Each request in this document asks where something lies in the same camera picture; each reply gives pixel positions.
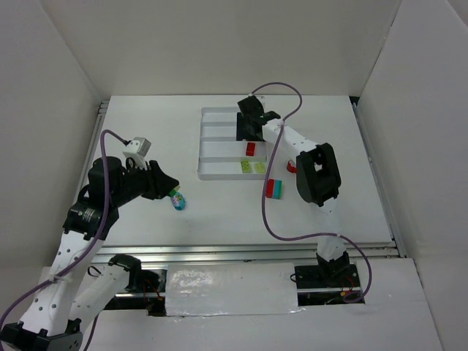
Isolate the red curved lego brick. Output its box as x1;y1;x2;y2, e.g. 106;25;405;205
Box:
245;142;256;157

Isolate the yellow-green lego brick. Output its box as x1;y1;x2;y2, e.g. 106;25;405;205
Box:
254;162;266;174
240;160;252;174

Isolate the teal flower face lego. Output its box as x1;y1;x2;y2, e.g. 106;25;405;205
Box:
170;192;186;211

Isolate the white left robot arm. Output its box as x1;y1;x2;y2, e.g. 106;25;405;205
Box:
1;156;179;350

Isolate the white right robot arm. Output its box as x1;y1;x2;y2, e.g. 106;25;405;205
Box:
236;94;351;282

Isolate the white divided sorting tray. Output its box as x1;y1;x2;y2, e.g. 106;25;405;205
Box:
197;107;268;181

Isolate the red flower lego with green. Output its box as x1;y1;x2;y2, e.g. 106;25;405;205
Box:
287;159;297;173

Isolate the red teal stacked lego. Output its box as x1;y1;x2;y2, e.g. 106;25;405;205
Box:
265;178;282;200

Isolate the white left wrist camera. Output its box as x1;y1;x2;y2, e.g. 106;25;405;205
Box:
123;137;151;170

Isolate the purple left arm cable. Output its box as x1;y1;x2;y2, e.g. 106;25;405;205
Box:
0;129;129;348

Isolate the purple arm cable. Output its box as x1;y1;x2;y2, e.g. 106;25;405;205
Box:
0;129;129;348
250;81;374;304

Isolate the aluminium front rail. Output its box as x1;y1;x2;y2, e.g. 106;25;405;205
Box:
58;243;407;265

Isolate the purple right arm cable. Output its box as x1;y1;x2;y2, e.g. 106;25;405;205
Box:
250;81;374;304

